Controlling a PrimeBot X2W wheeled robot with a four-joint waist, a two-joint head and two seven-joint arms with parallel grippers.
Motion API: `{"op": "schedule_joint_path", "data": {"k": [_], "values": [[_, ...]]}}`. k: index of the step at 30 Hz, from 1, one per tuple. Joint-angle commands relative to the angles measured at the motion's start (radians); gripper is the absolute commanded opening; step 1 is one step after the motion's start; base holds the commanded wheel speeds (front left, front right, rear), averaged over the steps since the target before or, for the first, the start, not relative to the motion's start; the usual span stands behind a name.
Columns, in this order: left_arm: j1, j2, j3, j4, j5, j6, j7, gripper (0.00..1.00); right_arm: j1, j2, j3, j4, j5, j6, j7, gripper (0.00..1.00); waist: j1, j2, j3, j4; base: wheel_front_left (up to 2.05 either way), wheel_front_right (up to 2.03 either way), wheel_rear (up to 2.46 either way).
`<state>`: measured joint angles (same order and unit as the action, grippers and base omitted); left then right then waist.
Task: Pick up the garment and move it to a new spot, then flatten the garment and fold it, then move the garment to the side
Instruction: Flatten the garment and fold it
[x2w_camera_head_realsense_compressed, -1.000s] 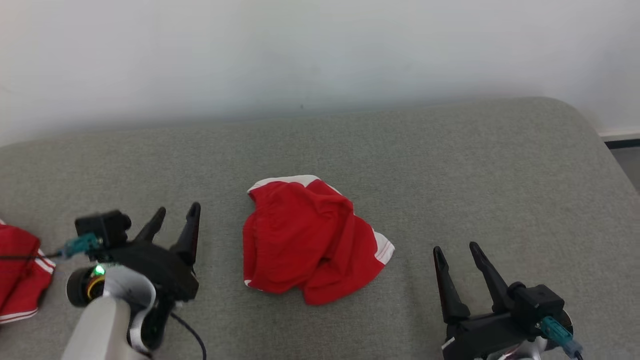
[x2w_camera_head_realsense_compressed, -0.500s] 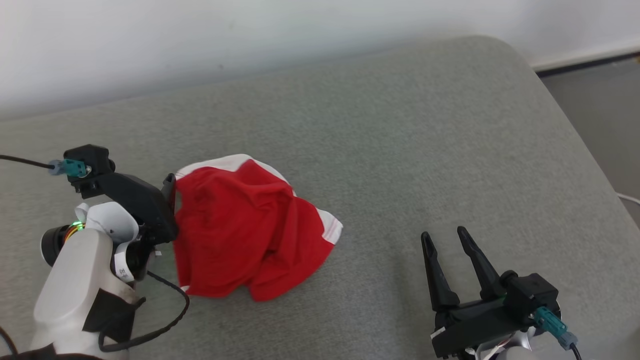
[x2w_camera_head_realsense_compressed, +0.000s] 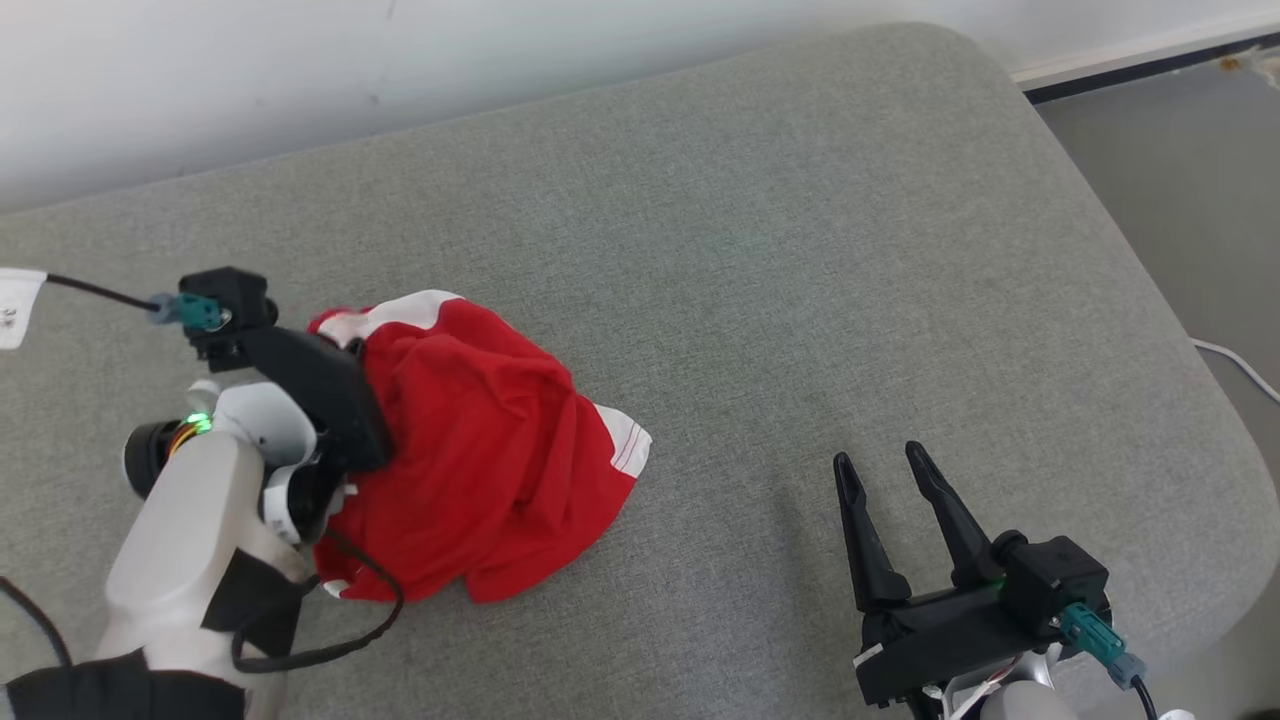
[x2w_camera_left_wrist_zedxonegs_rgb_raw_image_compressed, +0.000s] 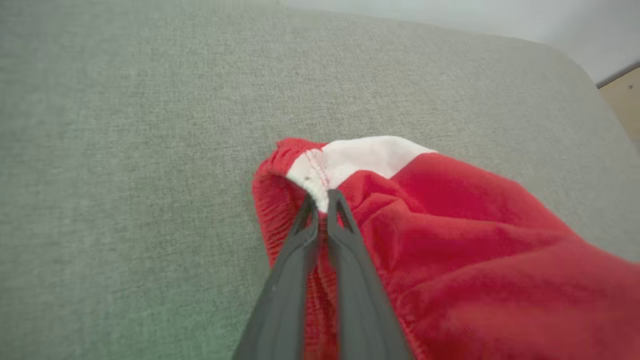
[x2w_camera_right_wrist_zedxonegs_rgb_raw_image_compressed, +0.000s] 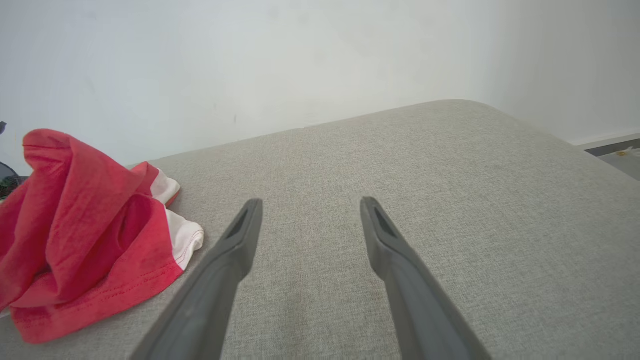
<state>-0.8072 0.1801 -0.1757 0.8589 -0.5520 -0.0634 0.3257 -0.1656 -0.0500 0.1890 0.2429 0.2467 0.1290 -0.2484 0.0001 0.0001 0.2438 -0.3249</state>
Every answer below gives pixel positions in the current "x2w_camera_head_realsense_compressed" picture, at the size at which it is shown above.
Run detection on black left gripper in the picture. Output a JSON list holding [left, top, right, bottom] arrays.
[[240, 326, 394, 477]]

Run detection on white cable on floor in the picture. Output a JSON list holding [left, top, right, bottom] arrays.
[[1190, 338, 1280, 406]]

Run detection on thin red white wire bundle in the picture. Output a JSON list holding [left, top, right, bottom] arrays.
[[944, 668, 1013, 720]]

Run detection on white left cable tag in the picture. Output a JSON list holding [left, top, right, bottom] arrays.
[[0, 267, 49, 351]]

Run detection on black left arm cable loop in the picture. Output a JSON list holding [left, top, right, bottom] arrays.
[[231, 530, 406, 674]]

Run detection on white black wall baseboard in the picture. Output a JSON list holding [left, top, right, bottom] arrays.
[[1010, 10, 1280, 106]]

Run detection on red shorts with white waistband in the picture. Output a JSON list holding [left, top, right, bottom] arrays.
[[306, 290, 653, 605]]

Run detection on black left camera cable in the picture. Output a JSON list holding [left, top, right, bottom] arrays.
[[45, 272, 226, 331]]

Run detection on thin black cable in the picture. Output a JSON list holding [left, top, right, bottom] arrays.
[[0, 577, 73, 668]]

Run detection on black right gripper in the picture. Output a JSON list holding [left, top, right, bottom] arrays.
[[832, 441, 1053, 707]]

